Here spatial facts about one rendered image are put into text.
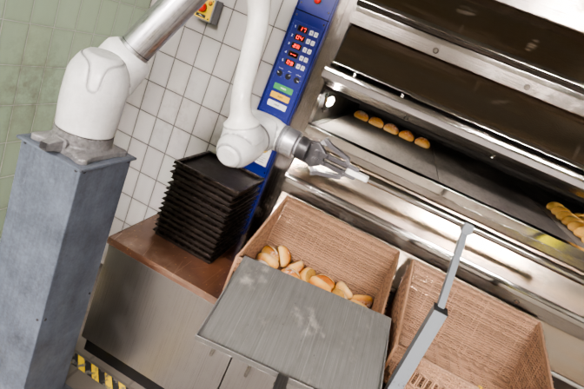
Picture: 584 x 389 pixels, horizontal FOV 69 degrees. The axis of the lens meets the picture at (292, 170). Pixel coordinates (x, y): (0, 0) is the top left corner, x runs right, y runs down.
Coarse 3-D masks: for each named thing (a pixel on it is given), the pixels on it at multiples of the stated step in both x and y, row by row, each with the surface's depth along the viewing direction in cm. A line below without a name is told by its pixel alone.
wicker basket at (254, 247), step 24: (288, 216) 190; (312, 216) 188; (264, 240) 185; (288, 240) 190; (312, 240) 187; (336, 240) 186; (360, 240) 184; (312, 264) 187; (336, 264) 185; (360, 264) 183; (384, 264) 182; (360, 288) 183; (384, 288) 168; (384, 312) 150
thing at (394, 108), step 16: (336, 80) 163; (352, 96) 181; (368, 96) 162; (384, 96) 160; (400, 112) 164; (416, 112) 157; (432, 128) 165; (448, 128) 155; (464, 144) 168; (480, 144) 153; (496, 144) 152; (496, 160) 170; (512, 160) 154; (528, 160) 150; (544, 176) 156; (560, 176) 148; (576, 192) 158
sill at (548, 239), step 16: (320, 128) 187; (336, 144) 183; (352, 144) 181; (368, 160) 180; (384, 160) 178; (400, 176) 178; (416, 176) 176; (448, 192) 173; (480, 208) 171; (496, 208) 174; (512, 224) 169; (528, 224) 170; (544, 240) 166; (560, 240) 165; (576, 256) 164
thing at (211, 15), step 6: (210, 0) 180; (216, 0) 180; (210, 6) 180; (216, 6) 181; (198, 12) 182; (204, 12) 182; (210, 12) 181; (216, 12) 184; (204, 18) 182; (210, 18) 182; (216, 18) 186
